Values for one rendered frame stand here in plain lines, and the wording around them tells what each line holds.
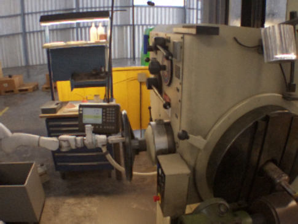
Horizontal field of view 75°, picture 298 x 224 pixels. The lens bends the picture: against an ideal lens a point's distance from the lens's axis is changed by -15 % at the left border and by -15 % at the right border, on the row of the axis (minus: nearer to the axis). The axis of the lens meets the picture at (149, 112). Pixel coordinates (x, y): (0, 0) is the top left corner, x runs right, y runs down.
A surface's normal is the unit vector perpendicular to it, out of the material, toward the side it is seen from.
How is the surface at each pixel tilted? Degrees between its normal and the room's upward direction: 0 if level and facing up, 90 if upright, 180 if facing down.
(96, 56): 90
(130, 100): 90
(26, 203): 90
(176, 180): 90
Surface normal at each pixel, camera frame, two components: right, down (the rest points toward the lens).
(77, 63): 0.13, 0.36
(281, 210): 0.07, -0.70
